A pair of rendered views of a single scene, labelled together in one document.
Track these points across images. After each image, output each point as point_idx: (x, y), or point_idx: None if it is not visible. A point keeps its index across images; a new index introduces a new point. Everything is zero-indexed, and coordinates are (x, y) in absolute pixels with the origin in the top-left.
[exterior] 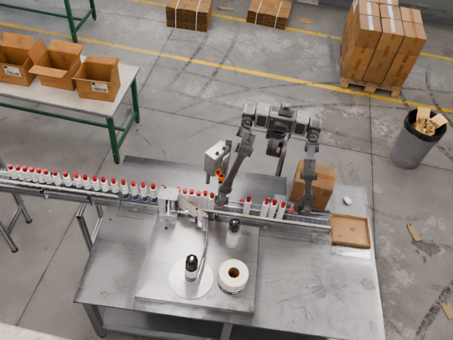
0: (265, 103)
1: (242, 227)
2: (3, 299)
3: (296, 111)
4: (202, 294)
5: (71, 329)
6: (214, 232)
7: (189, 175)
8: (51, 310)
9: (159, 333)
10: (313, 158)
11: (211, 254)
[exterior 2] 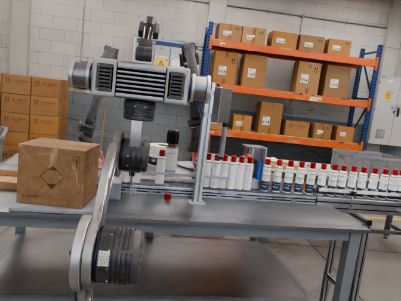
0: (178, 67)
1: None
2: (363, 277)
3: (117, 61)
4: (184, 161)
5: (287, 266)
6: (190, 178)
7: (257, 216)
8: (316, 274)
9: (209, 239)
10: (106, 48)
11: (186, 171)
